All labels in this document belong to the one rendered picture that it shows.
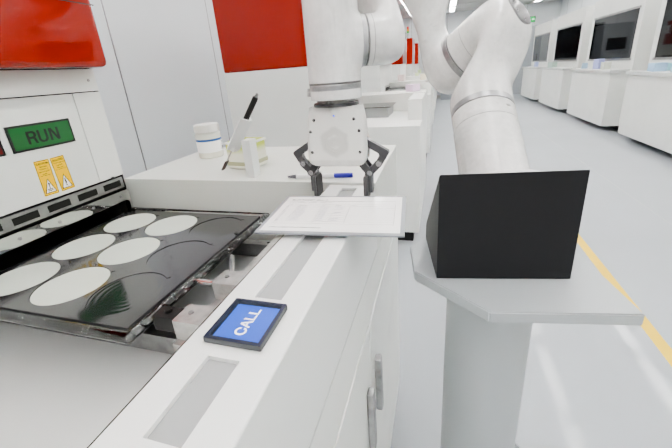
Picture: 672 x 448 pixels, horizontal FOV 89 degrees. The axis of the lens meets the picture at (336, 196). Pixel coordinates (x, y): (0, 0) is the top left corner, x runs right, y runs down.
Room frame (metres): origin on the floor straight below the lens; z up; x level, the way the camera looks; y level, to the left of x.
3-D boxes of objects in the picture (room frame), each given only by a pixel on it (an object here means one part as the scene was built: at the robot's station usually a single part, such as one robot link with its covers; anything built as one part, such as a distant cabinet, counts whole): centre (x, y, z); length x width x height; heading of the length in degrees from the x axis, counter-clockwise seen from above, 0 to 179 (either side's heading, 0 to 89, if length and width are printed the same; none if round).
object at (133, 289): (0.56, 0.38, 0.90); 0.34 x 0.34 x 0.01; 73
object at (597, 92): (5.92, -4.92, 1.00); 1.80 x 1.08 x 2.00; 163
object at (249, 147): (0.76, 0.20, 1.03); 0.06 x 0.04 x 0.13; 73
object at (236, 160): (0.86, 0.21, 1.00); 0.07 x 0.07 x 0.07; 64
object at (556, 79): (8.02, -5.58, 1.00); 1.80 x 1.08 x 2.00; 163
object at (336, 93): (0.59, -0.01, 1.14); 0.09 x 0.08 x 0.03; 73
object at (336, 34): (0.59, -0.02, 1.22); 0.09 x 0.08 x 0.13; 96
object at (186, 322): (0.35, 0.17, 0.89); 0.08 x 0.03 x 0.03; 73
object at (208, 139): (1.01, 0.36, 1.01); 0.07 x 0.07 x 0.10
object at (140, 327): (0.51, 0.20, 0.90); 0.38 x 0.01 x 0.01; 163
